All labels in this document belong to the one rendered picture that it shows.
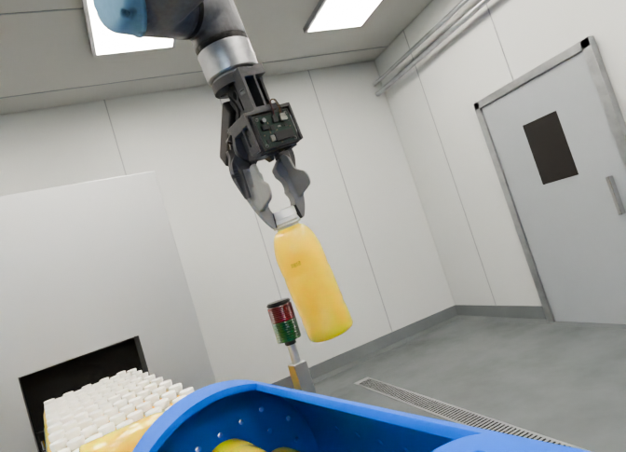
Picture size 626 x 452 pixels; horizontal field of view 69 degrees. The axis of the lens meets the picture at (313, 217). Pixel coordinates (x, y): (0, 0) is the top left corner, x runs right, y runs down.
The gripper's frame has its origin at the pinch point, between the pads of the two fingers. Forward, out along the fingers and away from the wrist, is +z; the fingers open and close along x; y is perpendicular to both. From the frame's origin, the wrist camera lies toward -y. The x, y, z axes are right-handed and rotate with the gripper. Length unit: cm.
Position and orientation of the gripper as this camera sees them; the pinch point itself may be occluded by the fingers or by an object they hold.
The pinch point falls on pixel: (283, 215)
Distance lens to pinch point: 65.6
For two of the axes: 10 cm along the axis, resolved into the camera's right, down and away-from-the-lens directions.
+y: 4.8, -1.6, -8.6
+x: 7.9, -3.4, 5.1
